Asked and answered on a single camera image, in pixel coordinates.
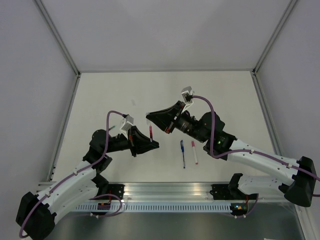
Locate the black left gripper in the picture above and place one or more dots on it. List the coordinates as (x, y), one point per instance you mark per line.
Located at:
(139, 143)

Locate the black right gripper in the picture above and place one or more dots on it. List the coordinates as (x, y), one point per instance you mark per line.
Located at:
(165, 117)

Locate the red pink pen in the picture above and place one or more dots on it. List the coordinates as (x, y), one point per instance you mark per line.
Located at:
(150, 133)

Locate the blue ballpoint pen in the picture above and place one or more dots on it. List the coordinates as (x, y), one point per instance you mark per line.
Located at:
(183, 153)

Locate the white acrylic marker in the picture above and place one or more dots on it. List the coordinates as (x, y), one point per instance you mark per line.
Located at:
(195, 155)

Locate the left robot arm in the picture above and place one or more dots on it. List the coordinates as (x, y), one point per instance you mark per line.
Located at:
(39, 213)

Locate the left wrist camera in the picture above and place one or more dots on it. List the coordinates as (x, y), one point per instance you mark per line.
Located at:
(126, 123)

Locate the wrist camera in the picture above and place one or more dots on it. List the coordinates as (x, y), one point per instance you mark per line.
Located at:
(187, 95)
(126, 123)

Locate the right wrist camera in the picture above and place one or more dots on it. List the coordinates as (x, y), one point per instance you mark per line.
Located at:
(187, 95)

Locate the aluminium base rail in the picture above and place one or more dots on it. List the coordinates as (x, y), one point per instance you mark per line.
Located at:
(134, 192)

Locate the white slotted cable duct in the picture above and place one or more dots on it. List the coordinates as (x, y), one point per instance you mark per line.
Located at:
(154, 207)

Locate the left aluminium frame post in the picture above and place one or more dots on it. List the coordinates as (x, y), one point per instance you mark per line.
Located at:
(56, 35)

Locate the aluminium frame post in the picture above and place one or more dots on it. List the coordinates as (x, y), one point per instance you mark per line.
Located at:
(56, 35)
(275, 34)

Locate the right aluminium frame post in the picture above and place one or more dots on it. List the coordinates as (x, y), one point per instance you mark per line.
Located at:
(275, 34)

